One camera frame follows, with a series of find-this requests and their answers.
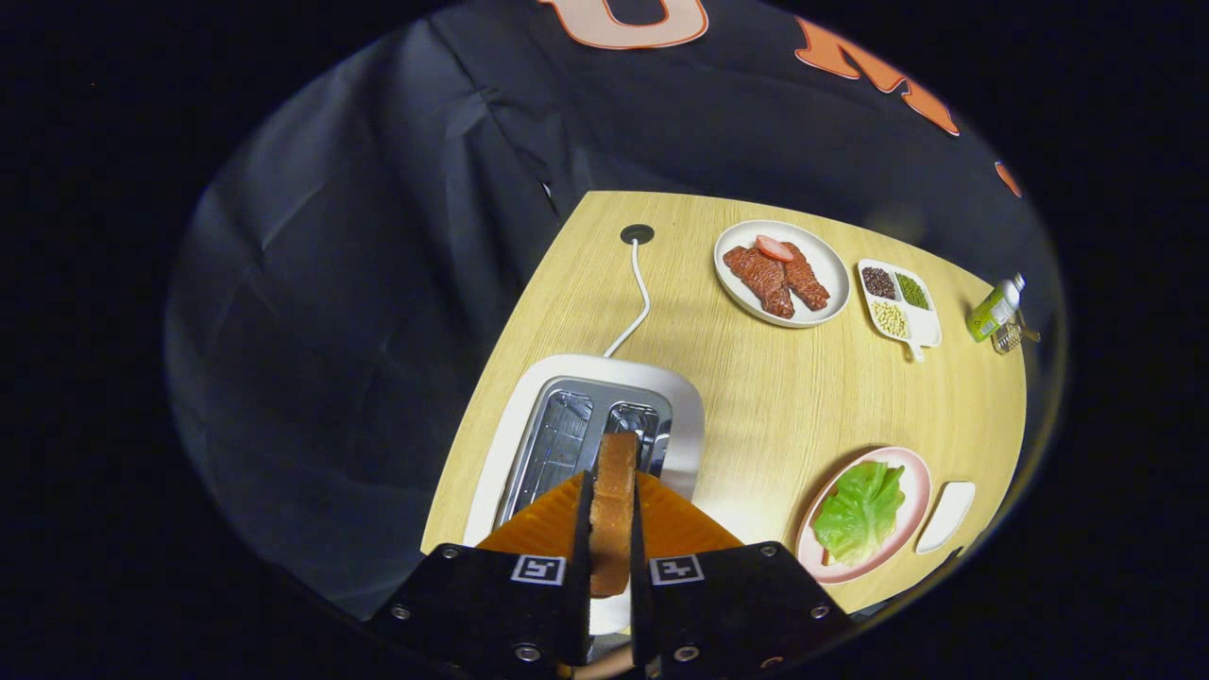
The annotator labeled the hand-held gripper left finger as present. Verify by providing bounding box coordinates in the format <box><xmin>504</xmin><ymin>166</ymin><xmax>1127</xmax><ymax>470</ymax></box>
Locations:
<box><xmin>364</xmin><ymin>470</ymin><xmax>594</xmax><ymax>679</ymax></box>

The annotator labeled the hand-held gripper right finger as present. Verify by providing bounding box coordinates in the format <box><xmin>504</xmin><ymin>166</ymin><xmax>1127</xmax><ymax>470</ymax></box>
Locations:
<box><xmin>628</xmin><ymin>472</ymin><xmax>856</xmax><ymax>679</ymax></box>

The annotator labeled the toasted bread slice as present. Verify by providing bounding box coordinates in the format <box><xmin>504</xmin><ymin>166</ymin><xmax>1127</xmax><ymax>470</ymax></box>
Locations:
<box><xmin>587</xmin><ymin>432</ymin><xmax>639</xmax><ymax>599</ymax></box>

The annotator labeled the green lettuce leaf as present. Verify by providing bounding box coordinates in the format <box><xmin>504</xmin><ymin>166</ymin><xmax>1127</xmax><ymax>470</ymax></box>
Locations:
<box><xmin>812</xmin><ymin>460</ymin><xmax>908</xmax><ymax>567</ymax></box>

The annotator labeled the white toaster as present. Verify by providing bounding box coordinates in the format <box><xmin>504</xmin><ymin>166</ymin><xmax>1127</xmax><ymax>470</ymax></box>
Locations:
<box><xmin>461</xmin><ymin>353</ymin><xmax>707</xmax><ymax>662</ymax></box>

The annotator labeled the pink round plate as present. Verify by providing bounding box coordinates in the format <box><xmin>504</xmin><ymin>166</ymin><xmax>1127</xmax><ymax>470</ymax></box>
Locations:
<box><xmin>795</xmin><ymin>446</ymin><xmax>933</xmax><ymax>585</ymax></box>

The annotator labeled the white rounded plate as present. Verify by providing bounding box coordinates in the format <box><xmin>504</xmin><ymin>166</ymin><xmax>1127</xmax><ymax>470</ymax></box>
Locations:
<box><xmin>914</xmin><ymin>481</ymin><xmax>977</xmax><ymax>554</ymax></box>

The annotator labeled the brown meat piece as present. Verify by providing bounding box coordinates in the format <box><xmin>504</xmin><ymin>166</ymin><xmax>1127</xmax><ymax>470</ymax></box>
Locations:
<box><xmin>723</xmin><ymin>246</ymin><xmax>796</xmax><ymax>319</ymax></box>
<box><xmin>779</xmin><ymin>242</ymin><xmax>832</xmax><ymax>313</ymax></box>

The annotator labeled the black backdrop cloth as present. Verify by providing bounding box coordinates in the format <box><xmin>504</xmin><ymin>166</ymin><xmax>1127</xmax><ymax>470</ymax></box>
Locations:
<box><xmin>165</xmin><ymin>0</ymin><xmax>1064</xmax><ymax>624</ymax></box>

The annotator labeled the white round plate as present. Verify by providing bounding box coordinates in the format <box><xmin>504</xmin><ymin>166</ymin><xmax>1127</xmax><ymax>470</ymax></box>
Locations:
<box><xmin>713</xmin><ymin>219</ymin><xmax>851</xmax><ymax>329</ymax></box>

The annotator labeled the white divided dish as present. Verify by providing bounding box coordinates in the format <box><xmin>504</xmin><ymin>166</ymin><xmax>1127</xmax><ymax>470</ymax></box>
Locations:
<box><xmin>857</xmin><ymin>258</ymin><xmax>944</xmax><ymax>363</ymax></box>

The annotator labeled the green label metal bottle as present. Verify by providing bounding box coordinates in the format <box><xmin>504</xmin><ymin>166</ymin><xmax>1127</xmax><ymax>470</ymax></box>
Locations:
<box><xmin>965</xmin><ymin>274</ymin><xmax>1027</xmax><ymax>343</ymax></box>

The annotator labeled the white toaster cable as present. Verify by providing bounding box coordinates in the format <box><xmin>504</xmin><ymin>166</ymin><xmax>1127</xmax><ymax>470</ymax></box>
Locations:
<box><xmin>603</xmin><ymin>238</ymin><xmax>653</xmax><ymax>360</ymax></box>

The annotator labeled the metal wire holder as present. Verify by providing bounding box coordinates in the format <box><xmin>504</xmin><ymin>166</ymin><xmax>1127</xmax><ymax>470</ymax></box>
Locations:
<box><xmin>992</xmin><ymin>316</ymin><xmax>1040</xmax><ymax>355</ymax></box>

